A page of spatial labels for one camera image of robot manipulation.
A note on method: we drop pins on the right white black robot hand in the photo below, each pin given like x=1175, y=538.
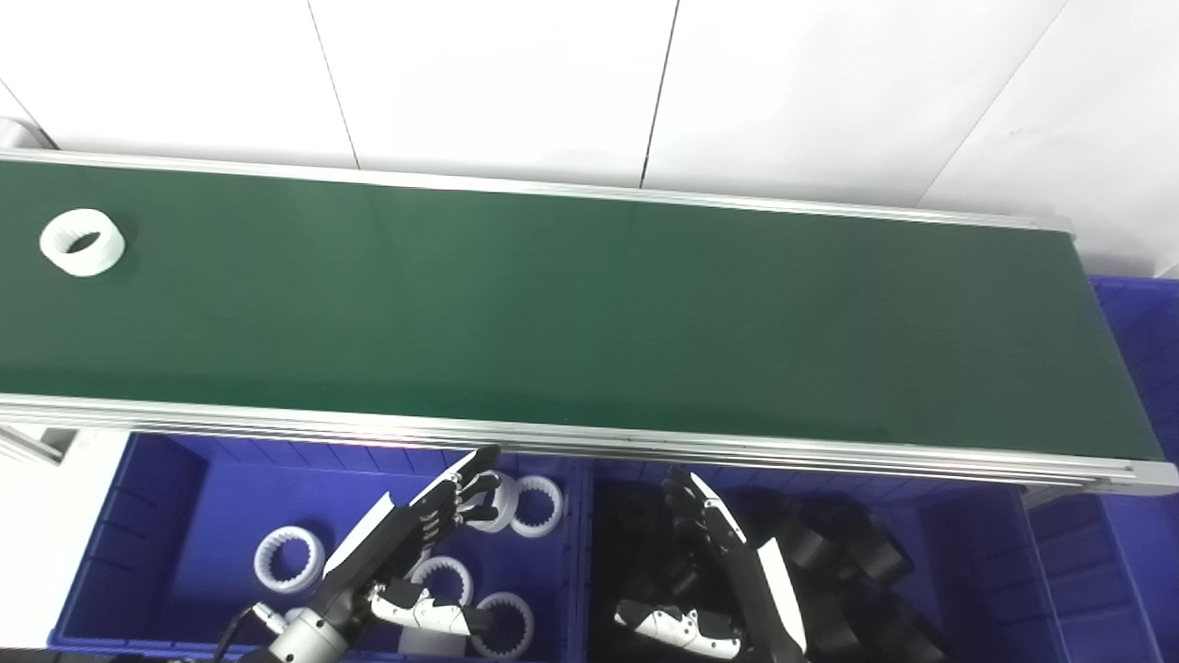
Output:
x=778, y=599

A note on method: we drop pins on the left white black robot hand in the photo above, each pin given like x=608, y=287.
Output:
x=396, y=543

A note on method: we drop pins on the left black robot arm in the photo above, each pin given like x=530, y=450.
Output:
x=304, y=642

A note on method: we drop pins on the green conveyor belt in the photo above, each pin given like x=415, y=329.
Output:
x=589, y=313
x=645, y=447

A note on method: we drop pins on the blue bin with black parts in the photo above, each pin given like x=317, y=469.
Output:
x=976, y=552

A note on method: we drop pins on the blue bin with white parts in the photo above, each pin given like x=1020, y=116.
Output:
x=184, y=516

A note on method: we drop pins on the empty blue bin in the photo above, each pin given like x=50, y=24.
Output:
x=1133, y=552

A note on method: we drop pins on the aluminium conveyor leg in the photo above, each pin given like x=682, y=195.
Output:
x=37, y=445

